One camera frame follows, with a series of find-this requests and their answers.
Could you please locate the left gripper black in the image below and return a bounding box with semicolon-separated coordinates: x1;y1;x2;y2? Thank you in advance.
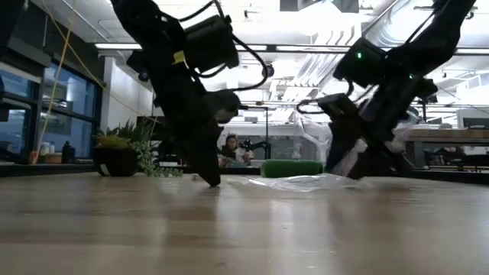
152;64;223;188

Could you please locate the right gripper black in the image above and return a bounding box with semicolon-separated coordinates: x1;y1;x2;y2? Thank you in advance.
325;72;439;181

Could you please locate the clear plastic zip bag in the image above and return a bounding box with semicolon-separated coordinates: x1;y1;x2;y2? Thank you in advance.
225;137;376;193

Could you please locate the green elastic bandage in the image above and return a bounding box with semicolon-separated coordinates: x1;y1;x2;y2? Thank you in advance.
260;159;325;180

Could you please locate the person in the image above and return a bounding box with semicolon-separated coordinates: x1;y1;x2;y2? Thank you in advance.
217;133;254;169

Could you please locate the black metal stand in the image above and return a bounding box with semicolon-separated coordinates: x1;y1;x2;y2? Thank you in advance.
239;105;269;162

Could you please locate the potted succulent plant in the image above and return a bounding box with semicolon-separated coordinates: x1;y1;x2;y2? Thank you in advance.
92;118;183;179

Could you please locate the wooden workbench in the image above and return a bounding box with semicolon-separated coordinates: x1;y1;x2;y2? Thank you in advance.
403;128;489;172

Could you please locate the black bottle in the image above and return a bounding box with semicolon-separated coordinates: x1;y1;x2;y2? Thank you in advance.
60;140;77;165

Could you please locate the brown bowl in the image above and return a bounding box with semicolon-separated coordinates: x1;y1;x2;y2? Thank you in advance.
42;152;64;165

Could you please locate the white plastic jar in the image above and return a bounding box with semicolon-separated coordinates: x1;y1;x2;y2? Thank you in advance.
37;141;57;156

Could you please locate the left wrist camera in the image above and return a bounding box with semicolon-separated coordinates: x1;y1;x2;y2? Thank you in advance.
206;90;243;125

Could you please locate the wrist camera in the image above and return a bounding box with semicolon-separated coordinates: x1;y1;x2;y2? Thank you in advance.
316;92;347;114
206;90;243;125

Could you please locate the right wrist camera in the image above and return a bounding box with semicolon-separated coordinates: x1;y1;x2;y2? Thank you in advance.
316;92;347;114

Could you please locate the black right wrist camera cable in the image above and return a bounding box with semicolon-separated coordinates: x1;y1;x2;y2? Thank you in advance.
296;78;355;115

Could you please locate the yellow cable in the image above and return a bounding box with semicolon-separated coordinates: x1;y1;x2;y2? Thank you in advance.
31;0;162;166

